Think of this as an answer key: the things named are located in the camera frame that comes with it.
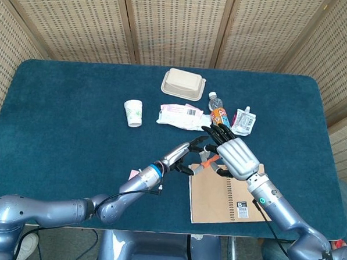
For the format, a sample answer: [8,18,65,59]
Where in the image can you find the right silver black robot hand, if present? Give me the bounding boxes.
[199,122,262,181]

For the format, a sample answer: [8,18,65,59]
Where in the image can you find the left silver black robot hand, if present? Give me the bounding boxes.
[159,132,210,177]

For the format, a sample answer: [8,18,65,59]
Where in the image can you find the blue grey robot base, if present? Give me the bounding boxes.
[96,229,224,260]

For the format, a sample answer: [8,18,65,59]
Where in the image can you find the silver spout pouch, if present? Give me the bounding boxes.
[230,105,257,138]

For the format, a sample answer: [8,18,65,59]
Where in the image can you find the white crumpled plastic wrapper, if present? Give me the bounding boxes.
[155,102,214,133]

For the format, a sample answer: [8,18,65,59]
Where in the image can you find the plastic bottle orange label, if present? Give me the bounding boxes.
[206,91,233,130]

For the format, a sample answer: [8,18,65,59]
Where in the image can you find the pink tissue pack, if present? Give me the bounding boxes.
[128,169,142,182]

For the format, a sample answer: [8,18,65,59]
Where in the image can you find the brown spiral notebook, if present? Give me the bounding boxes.
[185,159,278,229]

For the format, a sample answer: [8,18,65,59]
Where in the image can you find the white paper cup green print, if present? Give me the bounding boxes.
[123,99,144,129]

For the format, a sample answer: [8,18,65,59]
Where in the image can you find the beige takeout food container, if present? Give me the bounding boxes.
[159,67,208,102]

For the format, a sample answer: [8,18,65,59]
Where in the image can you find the metal table leg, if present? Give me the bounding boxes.
[227,236,240,260]

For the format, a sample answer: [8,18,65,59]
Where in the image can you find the person's blue jeans leg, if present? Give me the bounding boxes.
[261,238,296,260]

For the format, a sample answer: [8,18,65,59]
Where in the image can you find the blue carpet table cover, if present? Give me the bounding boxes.
[0,57,347,243]

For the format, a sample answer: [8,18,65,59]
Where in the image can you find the white sneaker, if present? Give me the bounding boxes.
[13,231,40,260]

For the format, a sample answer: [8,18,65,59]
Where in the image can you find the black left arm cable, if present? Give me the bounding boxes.
[98,174,165,216]

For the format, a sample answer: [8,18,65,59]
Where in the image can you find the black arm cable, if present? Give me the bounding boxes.
[98,174,165,216]
[249,198,293,259]

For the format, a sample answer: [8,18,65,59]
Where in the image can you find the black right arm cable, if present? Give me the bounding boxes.
[249,198,293,259]

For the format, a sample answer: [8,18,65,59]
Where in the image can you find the blue floor cable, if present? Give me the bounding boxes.
[81,229,99,260]

